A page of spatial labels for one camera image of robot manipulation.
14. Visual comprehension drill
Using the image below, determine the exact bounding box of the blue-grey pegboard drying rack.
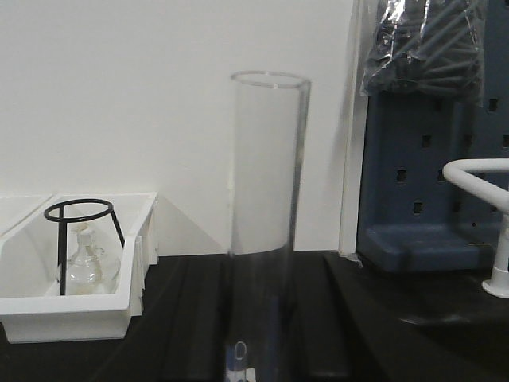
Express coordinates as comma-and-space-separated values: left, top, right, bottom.
356, 1, 508, 273

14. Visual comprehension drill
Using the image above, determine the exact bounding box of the black metal tripod stand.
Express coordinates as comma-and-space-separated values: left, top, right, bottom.
44, 198, 125, 296

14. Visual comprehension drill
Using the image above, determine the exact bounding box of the white lab faucet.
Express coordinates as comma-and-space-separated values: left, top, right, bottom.
442, 158, 508, 299

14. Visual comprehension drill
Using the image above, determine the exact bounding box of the white middle storage bin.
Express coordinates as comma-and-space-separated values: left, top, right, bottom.
1, 194, 52, 236

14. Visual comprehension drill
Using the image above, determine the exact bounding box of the bag of grey pegs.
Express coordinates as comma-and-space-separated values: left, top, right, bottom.
361, 0, 488, 105

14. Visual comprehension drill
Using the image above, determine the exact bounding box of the white storage bin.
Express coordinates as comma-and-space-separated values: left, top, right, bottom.
1, 193, 158, 343
1, 194, 52, 236

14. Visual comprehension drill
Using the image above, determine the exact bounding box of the clear glass test tube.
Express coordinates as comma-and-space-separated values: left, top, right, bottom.
224, 70, 311, 381

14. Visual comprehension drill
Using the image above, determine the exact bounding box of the clear glass flask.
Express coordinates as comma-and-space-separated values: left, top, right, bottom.
65, 223, 121, 295

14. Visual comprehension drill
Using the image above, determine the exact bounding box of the white right storage bin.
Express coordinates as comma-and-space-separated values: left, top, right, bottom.
1, 193, 158, 343

